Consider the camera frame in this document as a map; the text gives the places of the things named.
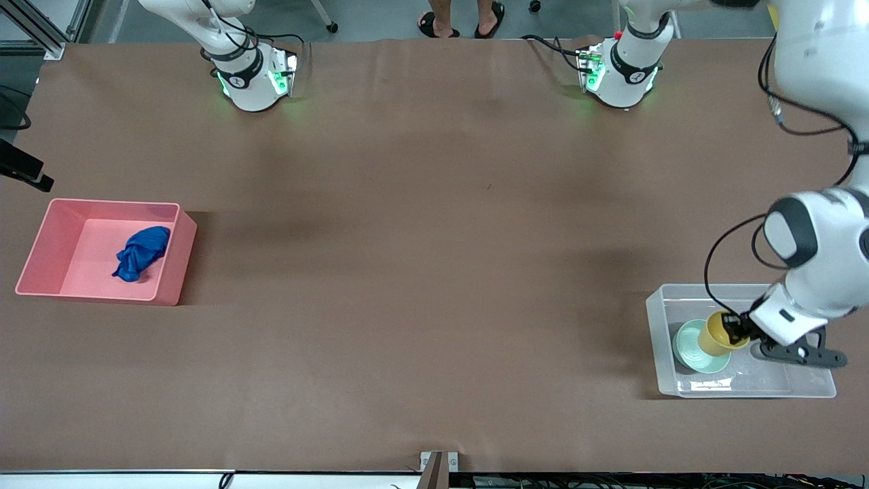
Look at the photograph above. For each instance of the aluminium frame profile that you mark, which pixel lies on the aluminium frame profile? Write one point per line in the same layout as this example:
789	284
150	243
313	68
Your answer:
41	30

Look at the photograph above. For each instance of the yellow cup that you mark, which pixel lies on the yellow cup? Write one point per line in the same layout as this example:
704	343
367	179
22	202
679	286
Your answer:
711	338

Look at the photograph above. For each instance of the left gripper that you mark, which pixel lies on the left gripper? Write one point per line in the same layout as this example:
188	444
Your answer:
737	327

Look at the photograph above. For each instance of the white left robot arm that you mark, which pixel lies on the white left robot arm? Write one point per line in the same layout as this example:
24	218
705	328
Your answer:
828	258

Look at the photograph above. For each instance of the blue cloth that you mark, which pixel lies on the blue cloth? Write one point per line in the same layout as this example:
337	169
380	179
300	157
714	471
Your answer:
142	252

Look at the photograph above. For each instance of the pink plastic bin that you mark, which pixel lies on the pink plastic bin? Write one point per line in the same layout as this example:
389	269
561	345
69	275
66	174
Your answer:
81	251

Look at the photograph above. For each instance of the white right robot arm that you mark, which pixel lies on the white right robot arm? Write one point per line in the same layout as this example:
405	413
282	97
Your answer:
252	88

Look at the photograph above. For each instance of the brown paper table cover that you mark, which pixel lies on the brown paper table cover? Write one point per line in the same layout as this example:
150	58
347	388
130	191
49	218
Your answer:
434	170

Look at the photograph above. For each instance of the person's bare leg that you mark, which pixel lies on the person's bare leg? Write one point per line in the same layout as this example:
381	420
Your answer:
441	12
486	10

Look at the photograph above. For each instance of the metal bracket with post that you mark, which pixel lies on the metal bracket with post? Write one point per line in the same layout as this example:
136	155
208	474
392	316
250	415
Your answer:
434	468

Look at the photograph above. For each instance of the stand leg with caster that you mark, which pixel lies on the stand leg with caster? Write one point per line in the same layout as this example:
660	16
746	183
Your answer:
324	17

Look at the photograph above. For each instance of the mint green bowl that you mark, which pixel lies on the mint green bowl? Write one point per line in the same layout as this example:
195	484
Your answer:
689	350

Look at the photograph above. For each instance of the clear plastic box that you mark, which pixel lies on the clear plastic box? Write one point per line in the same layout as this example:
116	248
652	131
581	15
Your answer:
774	380

